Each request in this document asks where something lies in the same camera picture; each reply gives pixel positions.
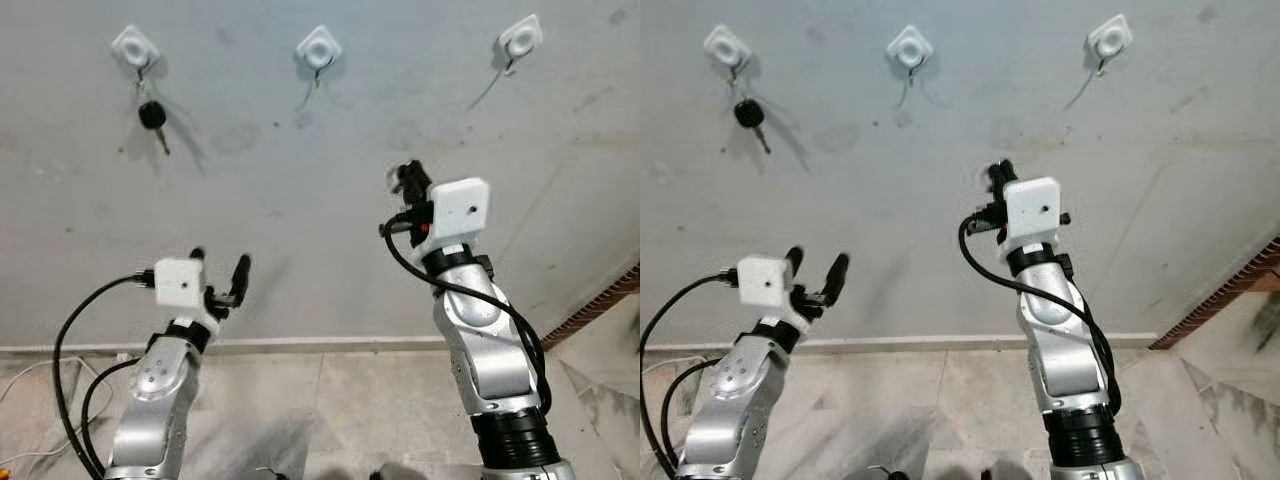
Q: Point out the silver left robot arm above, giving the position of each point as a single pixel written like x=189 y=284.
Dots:
x=735 y=400
x=160 y=400

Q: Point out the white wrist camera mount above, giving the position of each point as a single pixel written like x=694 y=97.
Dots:
x=180 y=283
x=765 y=282
x=455 y=212
x=1032 y=212

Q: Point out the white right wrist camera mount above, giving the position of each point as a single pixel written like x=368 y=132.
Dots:
x=1032 y=212
x=455 y=212

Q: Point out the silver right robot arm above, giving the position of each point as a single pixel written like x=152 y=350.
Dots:
x=490 y=350
x=1070 y=350

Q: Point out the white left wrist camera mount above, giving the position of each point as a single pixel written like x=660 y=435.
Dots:
x=180 y=283
x=765 y=282

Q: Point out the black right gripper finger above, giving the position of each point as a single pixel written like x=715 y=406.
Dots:
x=1002 y=176
x=412 y=178

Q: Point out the white adhesive wall hook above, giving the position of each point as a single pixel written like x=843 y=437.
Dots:
x=726 y=45
x=319 y=48
x=910 y=48
x=521 y=40
x=134 y=45
x=1110 y=40

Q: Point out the red-brown brick ledge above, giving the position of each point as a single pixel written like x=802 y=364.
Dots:
x=1220 y=290
x=600 y=298

